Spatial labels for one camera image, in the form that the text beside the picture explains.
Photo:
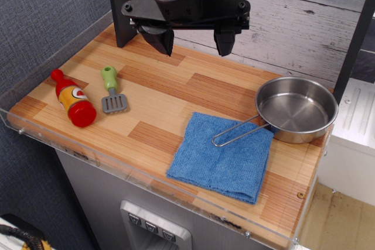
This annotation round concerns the red toy ketchup bottle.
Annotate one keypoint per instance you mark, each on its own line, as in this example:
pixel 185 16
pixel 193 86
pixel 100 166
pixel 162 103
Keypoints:
pixel 79 109

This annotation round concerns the stainless steel pan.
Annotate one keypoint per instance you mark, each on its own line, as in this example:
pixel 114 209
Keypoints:
pixel 297 110

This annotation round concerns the grey cabinet with button panel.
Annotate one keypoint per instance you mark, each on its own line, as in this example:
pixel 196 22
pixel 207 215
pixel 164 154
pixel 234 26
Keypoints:
pixel 102 196

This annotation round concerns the green grey toy spatula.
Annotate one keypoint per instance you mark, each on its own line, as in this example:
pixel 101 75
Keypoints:
pixel 114 102

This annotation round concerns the dark right frame post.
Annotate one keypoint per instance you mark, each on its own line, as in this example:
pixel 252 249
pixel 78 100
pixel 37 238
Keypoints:
pixel 354 48

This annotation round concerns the white side counter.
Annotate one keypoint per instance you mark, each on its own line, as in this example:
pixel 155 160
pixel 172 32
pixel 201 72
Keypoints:
pixel 347 165

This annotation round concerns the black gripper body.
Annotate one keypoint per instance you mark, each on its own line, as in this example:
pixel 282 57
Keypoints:
pixel 189 14

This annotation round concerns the clear acrylic table guard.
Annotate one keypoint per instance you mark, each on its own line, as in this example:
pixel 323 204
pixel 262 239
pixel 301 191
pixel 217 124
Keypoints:
pixel 164 91

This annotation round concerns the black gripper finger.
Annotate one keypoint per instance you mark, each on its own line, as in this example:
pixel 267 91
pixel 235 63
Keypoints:
pixel 159 38
pixel 224 39

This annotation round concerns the yellow object bottom left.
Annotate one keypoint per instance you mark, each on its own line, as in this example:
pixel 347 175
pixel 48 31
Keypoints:
pixel 36 245

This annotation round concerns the blue cloth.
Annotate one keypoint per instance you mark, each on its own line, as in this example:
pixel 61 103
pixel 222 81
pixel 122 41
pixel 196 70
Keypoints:
pixel 224 156

